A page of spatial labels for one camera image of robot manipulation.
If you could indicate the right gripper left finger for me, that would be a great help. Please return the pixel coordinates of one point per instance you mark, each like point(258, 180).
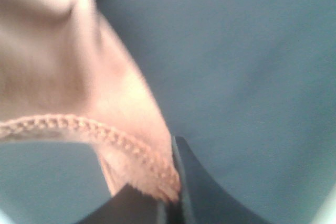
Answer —
point(128, 206)

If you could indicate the brown terry towel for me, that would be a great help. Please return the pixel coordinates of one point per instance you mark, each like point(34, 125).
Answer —
point(67, 77)

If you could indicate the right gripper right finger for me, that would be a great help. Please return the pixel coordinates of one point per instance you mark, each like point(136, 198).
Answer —
point(202, 200)

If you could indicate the black fabric table mat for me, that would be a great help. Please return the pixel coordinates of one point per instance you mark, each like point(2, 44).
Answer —
point(250, 85)

